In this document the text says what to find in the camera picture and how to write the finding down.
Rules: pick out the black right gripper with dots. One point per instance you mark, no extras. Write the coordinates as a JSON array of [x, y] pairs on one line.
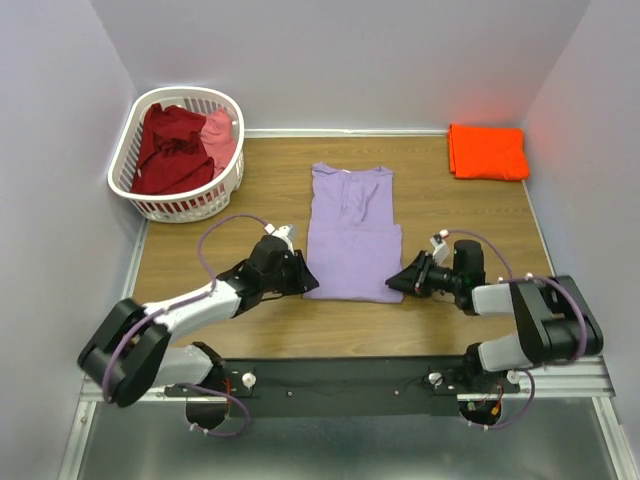
[[413, 278]]

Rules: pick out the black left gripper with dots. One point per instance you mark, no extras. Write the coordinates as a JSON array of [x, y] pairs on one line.
[[303, 280]]

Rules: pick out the lavender t shirt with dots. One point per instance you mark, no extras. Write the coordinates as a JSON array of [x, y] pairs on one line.
[[354, 244]]

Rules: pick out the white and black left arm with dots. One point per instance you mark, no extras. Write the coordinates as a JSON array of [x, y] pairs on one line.
[[126, 353]]

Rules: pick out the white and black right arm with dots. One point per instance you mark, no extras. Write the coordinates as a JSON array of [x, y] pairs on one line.
[[553, 323]]

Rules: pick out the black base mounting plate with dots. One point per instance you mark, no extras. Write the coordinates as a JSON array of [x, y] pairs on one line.
[[358, 386]]

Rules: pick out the white plastic laundry basket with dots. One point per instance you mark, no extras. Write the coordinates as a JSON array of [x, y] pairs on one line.
[[195, 205]]

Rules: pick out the folded orange t shirt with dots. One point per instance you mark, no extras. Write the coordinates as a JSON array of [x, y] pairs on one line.
[[487, 153]]

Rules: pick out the pink t shirt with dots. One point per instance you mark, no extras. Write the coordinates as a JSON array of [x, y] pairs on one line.
[[218, 140]]

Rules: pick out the dark red t shirt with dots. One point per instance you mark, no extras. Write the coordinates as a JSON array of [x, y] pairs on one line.
[[172, 158]]

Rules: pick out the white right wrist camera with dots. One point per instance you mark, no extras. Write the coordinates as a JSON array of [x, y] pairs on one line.
[[441, 249]]

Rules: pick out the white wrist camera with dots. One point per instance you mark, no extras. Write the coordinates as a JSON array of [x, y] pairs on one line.
[[286, 233], [441, 249]]

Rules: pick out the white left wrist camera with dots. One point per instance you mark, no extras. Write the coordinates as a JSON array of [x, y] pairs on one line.
[[286, 233]]

